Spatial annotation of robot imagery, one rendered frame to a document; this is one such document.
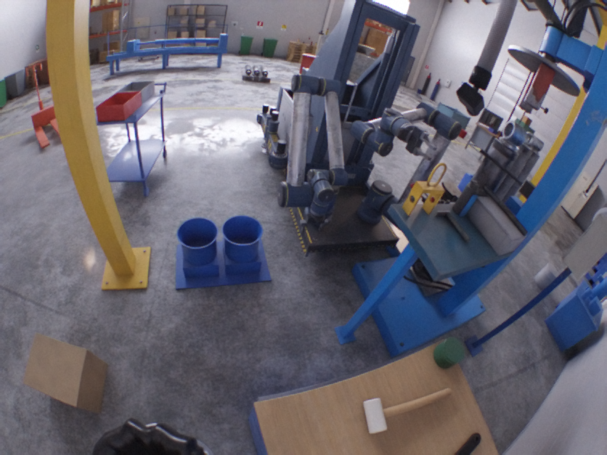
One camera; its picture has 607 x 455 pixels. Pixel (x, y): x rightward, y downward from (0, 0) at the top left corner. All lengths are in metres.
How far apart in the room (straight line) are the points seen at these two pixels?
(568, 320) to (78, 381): 4.60
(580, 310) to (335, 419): 3.46
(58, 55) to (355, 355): 2.44
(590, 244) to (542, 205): 0.44
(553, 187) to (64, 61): 2.58
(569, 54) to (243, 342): 2.83
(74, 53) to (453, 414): 2.01
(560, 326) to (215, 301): 3.96
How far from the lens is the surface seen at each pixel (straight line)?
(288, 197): 1.90
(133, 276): 2.13
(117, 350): 1.93
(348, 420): 0.78
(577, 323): 3.91
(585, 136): 1.78
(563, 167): 1.78
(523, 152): 3.31
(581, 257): 1.94
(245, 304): 1.89
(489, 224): 1.49
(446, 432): 0.96
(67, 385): 1.69
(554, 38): 2.06
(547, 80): 1.82
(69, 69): 1.38
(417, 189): 1.16
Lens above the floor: 1.67
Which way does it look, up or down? 43 degrees down
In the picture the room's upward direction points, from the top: 17 degrees clockwise
